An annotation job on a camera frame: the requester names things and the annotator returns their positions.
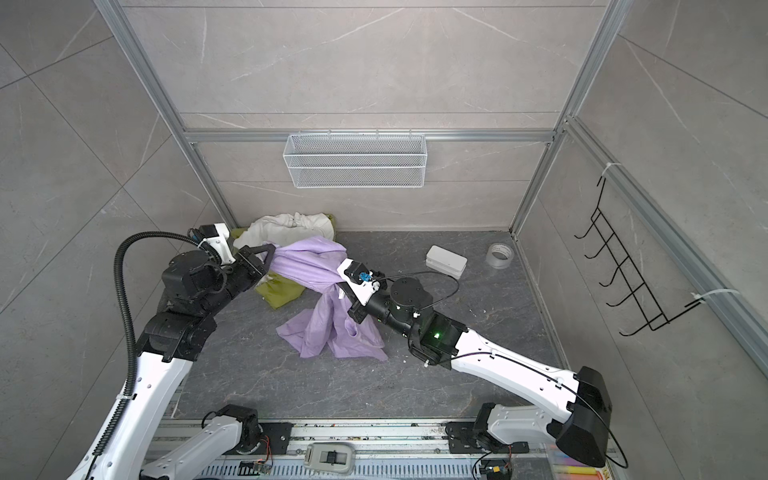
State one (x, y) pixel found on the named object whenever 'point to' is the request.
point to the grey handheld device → (335, 457)
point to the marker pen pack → (564, 467)
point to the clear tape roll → (499, 255)
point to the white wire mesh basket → (357, 161)
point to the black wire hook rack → (637, 287)
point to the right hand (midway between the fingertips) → (339, 273)
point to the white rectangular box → (447, 262)
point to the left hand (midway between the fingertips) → (272, 239)
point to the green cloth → (277, 288)
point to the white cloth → (284, 229)
